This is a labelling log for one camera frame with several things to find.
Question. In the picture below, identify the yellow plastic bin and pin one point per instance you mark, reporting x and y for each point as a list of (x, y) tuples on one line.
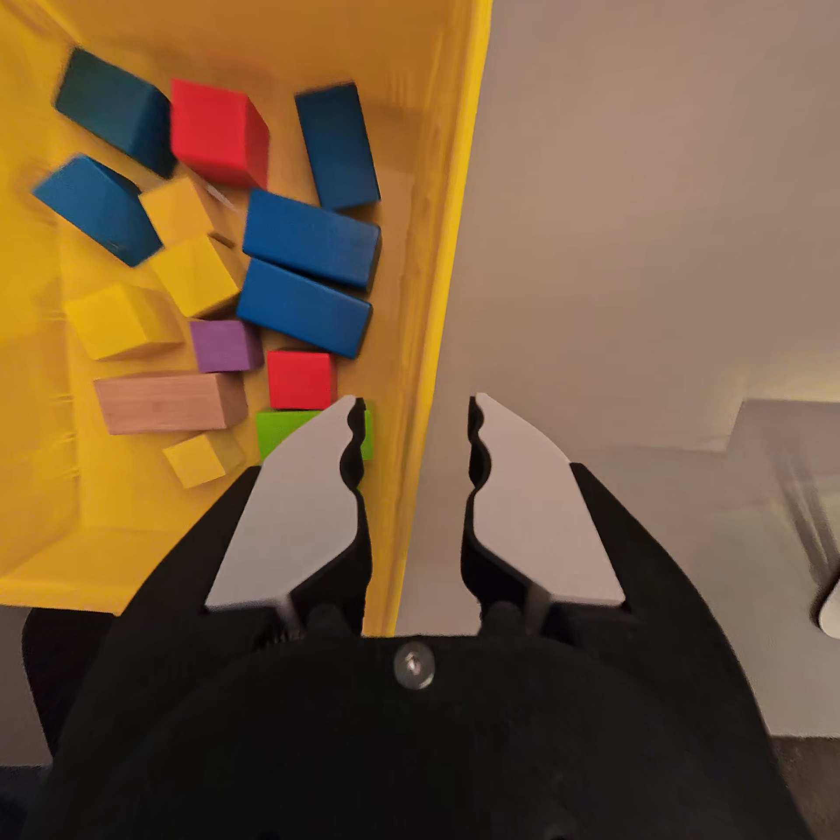
[(420, 197)]

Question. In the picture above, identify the blue wooden cuboid block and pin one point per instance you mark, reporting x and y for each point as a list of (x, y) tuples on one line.
[(308, 236)]

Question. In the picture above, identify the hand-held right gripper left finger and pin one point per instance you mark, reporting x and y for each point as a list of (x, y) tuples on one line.
[(289, 525)]

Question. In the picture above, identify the small yellow wooden cube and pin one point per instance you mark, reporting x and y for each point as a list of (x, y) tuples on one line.
[(203, 458)]

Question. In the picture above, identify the natural wood rectangular block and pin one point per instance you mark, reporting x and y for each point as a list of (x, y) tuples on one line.
[(167, 403)]

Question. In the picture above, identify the red cube block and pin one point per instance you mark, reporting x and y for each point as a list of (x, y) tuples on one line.
[(300, 380)]

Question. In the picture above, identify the large blue wooden block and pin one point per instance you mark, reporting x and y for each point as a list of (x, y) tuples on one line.
[(115, 108)]

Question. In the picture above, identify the navy half-round wooden block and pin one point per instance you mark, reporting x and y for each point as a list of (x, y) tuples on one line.
[(338, 148)]

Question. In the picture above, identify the dark blue wedge block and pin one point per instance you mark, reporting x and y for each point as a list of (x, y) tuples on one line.
[(98, 210)]

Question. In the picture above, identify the red wooden block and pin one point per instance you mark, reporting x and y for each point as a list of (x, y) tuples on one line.
[(216, 131)]

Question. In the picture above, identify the purple wooden cube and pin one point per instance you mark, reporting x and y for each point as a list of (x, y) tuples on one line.
[(226, 344)]

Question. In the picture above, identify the green wooden block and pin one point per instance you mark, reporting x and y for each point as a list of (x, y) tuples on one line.
[(279, 430)]

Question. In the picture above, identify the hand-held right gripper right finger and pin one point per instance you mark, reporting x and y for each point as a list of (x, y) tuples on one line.
[(538, 525)]

